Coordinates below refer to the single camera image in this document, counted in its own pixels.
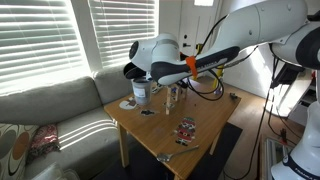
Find light wooden table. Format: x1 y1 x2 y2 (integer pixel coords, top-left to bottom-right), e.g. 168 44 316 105
105 90 241 180

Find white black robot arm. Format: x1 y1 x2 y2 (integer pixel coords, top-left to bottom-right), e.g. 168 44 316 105
129 0 320 180

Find small black toy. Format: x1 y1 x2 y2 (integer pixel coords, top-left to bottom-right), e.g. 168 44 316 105
140 109 155 116

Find tall standing wooden block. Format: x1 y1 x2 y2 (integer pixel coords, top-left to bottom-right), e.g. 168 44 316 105
165 86 171 115

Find grey sofa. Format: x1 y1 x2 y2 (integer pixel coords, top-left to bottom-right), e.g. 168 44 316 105
0 68 132 180

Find white door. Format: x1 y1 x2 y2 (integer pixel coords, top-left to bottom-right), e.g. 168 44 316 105
178 0 220 56

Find circle patterned cushion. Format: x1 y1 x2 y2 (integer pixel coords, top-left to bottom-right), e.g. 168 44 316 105
0 123 38 180

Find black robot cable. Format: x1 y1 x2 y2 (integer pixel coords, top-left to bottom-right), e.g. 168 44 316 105
184 14 301 180

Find red patterned pillow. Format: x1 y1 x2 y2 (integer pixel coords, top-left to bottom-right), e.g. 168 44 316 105
28 124 60 161

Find metal spoon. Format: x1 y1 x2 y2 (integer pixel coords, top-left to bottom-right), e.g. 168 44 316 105
156 146 199 162

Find round grey sticker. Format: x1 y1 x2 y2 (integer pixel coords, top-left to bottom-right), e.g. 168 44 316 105
119 98 137 110

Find white sunglasses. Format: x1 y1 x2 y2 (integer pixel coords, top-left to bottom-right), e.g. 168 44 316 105
151 83 163 94

